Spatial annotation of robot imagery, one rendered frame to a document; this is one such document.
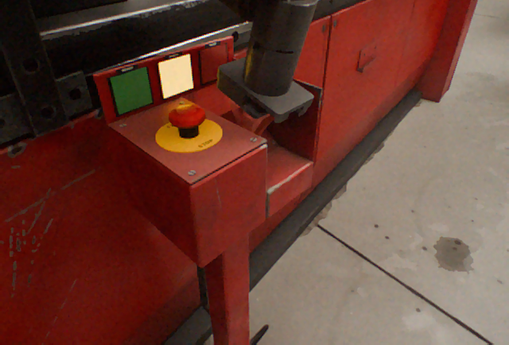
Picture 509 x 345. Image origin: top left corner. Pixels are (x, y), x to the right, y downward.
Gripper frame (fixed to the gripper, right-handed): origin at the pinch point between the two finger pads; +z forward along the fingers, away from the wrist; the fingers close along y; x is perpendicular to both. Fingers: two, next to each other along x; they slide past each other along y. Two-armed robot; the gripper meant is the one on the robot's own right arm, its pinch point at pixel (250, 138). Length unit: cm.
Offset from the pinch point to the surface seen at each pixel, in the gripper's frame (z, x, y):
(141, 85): -5.8, 10.1, 9.9
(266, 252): 72, -31, 5
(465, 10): 25, -195, 24
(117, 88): -6.3, 13.1, 10.1
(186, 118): -7.8, 10.8, 0.7
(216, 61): -5.8, -1.4, 9.8
